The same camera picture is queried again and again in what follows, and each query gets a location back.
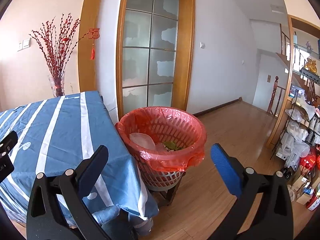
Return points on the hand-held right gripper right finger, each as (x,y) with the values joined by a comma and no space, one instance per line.
(225,170)

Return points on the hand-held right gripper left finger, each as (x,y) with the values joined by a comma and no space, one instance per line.
(92,167)

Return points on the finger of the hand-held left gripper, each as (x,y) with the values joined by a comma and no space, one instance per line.
(10,141)

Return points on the clear plastic bag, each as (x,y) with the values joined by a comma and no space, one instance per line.
(141,142)

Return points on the green plastic bag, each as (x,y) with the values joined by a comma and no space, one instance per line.
(172,146)

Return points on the white plastic trash basket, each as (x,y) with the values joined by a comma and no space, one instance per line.
(162,178)

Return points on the red bin liner bag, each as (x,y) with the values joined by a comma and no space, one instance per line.
(160,116)

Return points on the blue striped tablecloth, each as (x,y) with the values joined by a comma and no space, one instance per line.
(62,130)

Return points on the wooden stool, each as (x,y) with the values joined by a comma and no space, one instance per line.
(172,192)

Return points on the grey bundle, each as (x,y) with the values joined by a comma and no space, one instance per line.
(130,220)

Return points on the glass vase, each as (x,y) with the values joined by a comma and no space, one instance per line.
(57,85)

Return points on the white plastic bags on rack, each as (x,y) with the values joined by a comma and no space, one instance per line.
(295,145)

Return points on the black metal shelf rack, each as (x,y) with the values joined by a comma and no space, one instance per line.
(287,120)

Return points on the cardboard box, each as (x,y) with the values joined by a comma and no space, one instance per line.
(302,192)

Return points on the red gift bag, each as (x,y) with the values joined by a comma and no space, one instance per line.
(308,165)

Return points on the wooden stair banister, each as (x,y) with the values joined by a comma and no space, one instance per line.
(273,97)

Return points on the red berry branches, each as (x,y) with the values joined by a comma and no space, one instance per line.
(56,45)

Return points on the frosted glass door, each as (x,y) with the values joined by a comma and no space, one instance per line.
(150,55)

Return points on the red hanging knot ornament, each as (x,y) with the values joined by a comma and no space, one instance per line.
(93,33)

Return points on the golden figurine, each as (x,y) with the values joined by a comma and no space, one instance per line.
(312,66)

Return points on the purple figurine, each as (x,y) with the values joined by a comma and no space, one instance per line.
(309,46)

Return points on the white ceiling vent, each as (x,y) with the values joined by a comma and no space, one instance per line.
(278,8)

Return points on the white wall socket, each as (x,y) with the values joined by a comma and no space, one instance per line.
(20,47)

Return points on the white light switch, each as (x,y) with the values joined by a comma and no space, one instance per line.
(26,43)

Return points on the wooden wall trim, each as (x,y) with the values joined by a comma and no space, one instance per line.
(87,55)

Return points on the wooden door frame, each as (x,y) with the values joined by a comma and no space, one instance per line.
(188,55)

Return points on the small white wall switch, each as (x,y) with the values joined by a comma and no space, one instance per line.
(202,45)

